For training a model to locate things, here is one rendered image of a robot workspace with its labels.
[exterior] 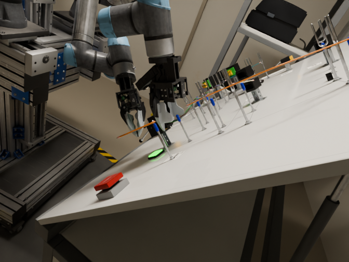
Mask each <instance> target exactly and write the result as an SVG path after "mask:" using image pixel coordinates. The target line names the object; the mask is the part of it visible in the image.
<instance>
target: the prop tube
mask: <svg viewBox="0 0 349 262"><path fill-rule="evenodd" d="M329 197H330V196H329V195H328V196H326V197H325V199H324V201H323V203H322V205H321V206H320V208H319V210H318V212H317V213H316V215H315V217H314V219H313V220H312V222H311V224H310V226H309V227H308V229H307V231H306V233H305V235H304V236H303V238H302V240H301V242H300V243H299V245H298V247H297V249H296V250H295V252H294V254H293V256H292V257H291V259H290V261H289V262H304V261H305V259H306V258H307V256H308V254H309V252H310V251H311V249H312V248H313V246H314V244H315V243H316V241H317V240H318V238H319V236H320V235H321V233H322V231H323V230H324V228H325V226H326V225H327V223H328V221H329V220H330V218H331V217H332V215H333V213H334V212H335V210H336V209H337V207H338V206H339V204H340V202H339V200H338V201H337V202H332V201H330V200H329Z"/></svg>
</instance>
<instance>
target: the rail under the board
mask: <svg viewBox="0 0 349 262"><path fill-rule="evenodd" d="M151 138H152V137H151ZM151 138H149V139H148V140H147V141H149V140H150V139H151ZM147 141H145V142H144V143H146V142H147ZM144 143H142V144H141V145H139V146H138V147H136V148H135V149H134V150H136V149H137V148H139V147H140V146H142V145H143V144H144ZM134 150H132V151H131V152H129V153H128V154H126V155H125V156H124V157H122V158H121V159H120V160H118V161H117V162H115V163H114V164H112V165H111V166H110V167H108V168H107V169H105V170H104V171H103V172H101V173H100V174H98V175H97V176H96V177H94V178H93V179H91V180H90V181H88V182H87V183H85V184H84V185H83V186H81V187H80V188H78V189H77V190H75V191H74V192H73V193H71V194H70V195H68V196H67V197H66V198H64V199H63V200H61V201H60V202H59V203H57V204H56V205H54V206H53V207H52V208H50V209H49V210H47V211H46V212H44V213H43V214H41V215H40V216H38V217H37V218H36V219H35V232H36V233H37V234H38V235H39V236H40V237H41V238H43V239H44V240H45V241H46V242H48V241H50V240H51V239H52V238H53V237H54V236H56V235H57V234H58V233H59V232H60V231H62V230H63V229H64V228H65V227H66V226H68V225H69V224H70V223H71V222H72V221H74V220H68V221H62V222H56V223H51V224H45V225H40V223H39V222H38V219H40V218H41V217H42V216H44V215H45V214H47V213H48V212H49V211H51V210H52V209H53V208H55V207H56V206H58V205H59V204H60V203H62V202H63V201H65V200H66V199H67V198H69V197H70V196H72V195H73V194H74V193H76V192H77V191H78V190H80V189H81V188H83V187H84V186H85V185H87V184H88V183H90V182H91V181H93V180H94V179H95V178H97V177H98V176H100V175H101V174H102V173H104V172H105V171H107V170H108V169H109V168H111V167H112V166H113V165H115V164H116V163H118V162H119V161H121V160H122V159H123V158H125V157H126V156H128V155H129V154H130V153H132V152H133V151H134Z"/></svg>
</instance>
